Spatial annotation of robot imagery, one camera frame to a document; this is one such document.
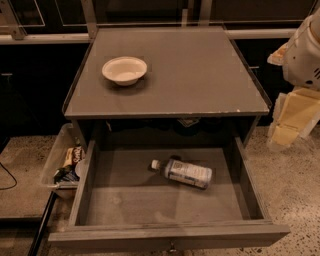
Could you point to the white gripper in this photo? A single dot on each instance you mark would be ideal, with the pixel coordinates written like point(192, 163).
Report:
point(304, 59)

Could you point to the blue plastic water bottle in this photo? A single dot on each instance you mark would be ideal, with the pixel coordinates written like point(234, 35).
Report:
point(183, 172)

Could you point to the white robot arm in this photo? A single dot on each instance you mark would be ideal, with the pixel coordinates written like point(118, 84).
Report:
point(301, 65)

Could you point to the grey cabinet counter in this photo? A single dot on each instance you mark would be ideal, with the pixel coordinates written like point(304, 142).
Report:
point(192, 72)

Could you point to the grey open top drawer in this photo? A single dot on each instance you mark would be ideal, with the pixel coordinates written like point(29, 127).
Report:
point(120, 205)

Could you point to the white paper bowl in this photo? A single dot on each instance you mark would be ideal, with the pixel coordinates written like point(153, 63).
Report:
point(124, 71)

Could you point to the snack bag in bin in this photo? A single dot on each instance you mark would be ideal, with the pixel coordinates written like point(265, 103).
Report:
point(74, 156)

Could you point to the clear plastic storage bin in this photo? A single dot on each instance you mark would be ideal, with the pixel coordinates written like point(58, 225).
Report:
point(65, 139)

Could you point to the dark snack packet in bin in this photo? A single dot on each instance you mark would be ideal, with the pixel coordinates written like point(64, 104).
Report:
point(67, 174)

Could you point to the grey metal railing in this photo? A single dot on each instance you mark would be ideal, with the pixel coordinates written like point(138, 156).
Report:
point(243, 19)

